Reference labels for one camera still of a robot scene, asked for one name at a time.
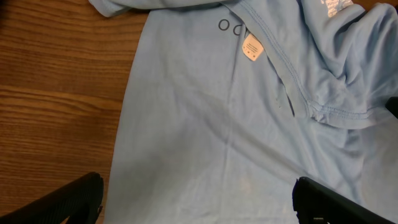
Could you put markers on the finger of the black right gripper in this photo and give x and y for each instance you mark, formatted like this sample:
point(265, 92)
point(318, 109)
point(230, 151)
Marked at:
point(392, 106)

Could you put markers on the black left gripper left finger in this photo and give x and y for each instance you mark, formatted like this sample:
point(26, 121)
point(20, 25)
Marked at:
point(79, 201)

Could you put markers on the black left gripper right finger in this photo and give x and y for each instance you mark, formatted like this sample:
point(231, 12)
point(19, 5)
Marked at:
point(315, 203)

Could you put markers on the light blue printed t-shirt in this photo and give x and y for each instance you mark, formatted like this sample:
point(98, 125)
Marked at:
point(228, 103)

